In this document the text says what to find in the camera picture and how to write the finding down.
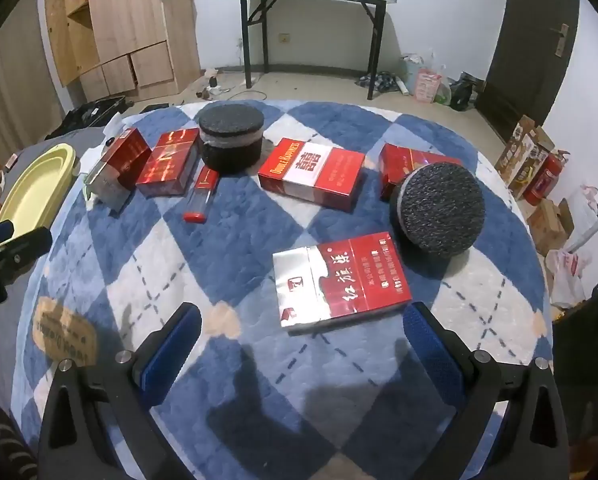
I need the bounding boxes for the pink plastic bag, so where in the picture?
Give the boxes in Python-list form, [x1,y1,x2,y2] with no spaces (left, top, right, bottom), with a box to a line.
[413,67,446,104]

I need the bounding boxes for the brown cardboard box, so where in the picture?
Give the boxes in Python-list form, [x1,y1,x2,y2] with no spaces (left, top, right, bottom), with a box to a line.
[526,198,575,257]

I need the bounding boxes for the glossy red cigarette pack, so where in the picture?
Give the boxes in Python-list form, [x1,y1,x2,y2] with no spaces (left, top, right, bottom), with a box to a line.
[136,128,200,197]

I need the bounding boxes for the black tool case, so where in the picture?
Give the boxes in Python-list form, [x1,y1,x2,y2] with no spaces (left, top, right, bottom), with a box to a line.
[45,95,130,141]

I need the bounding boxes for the red cigarette box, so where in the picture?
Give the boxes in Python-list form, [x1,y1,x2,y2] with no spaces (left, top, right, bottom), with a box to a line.
[378,142,463,202]

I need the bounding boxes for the gold cigarette box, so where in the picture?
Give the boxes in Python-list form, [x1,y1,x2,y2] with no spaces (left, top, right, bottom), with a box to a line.
[90,127,152,211]

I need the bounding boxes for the red fire extinguisher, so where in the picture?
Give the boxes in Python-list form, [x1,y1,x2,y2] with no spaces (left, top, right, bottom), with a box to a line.
[523,150,570,207]

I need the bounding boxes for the beige curtain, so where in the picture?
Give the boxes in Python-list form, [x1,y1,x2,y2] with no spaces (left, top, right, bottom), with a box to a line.
[0,0,68,181]

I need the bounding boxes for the plaid cloth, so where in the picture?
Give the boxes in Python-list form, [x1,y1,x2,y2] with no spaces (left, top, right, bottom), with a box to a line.
[358,72,405,94]

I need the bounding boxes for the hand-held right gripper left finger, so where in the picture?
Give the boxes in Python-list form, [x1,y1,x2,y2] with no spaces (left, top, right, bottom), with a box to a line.
[38,302,202,480]

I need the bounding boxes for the blue white checked blanket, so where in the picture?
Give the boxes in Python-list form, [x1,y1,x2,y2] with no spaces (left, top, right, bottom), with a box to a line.
[11,100,554,480]

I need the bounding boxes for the dark door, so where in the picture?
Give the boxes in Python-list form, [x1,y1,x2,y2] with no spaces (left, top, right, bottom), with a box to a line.
[474,0,580,144]

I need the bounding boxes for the white red plastic bag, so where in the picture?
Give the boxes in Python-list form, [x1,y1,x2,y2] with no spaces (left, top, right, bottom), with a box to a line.
[546,249,593,309]

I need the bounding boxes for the black bag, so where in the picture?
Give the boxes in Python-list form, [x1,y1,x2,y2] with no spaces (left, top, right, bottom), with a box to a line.
[449,72,480,112]

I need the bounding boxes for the large dark bag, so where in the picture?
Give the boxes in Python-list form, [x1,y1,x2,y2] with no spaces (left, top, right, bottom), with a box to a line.
[553,276,598,480]

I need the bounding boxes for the black foam cylinder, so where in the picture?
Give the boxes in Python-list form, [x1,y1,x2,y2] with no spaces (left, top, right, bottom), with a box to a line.
[389,162,486,260]
[197,101,266,174]

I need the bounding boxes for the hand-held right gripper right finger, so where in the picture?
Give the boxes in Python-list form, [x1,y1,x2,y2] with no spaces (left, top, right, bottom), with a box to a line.
[403,302,570,480]

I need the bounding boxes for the printed cardboard box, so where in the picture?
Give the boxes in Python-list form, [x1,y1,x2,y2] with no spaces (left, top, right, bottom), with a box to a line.
[494,114,556,197]

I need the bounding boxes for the red white cigarette carton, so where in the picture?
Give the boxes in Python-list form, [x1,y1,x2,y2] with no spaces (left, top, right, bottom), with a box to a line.
[257,137,368,212]

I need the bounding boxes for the wooden wardrobe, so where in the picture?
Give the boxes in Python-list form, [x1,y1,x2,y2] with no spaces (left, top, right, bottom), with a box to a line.
[44,0,202,104]

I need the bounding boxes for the red clear lighter tube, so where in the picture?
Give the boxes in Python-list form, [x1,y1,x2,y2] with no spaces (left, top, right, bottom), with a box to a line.
[182,167,220,224]

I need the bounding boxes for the red silver cigarette carton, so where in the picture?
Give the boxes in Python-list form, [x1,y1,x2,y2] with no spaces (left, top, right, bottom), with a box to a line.
[272,232,414,335]

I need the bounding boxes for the yellow plastic basin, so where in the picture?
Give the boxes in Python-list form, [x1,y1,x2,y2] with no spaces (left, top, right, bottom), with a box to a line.
[0,142,78,253]

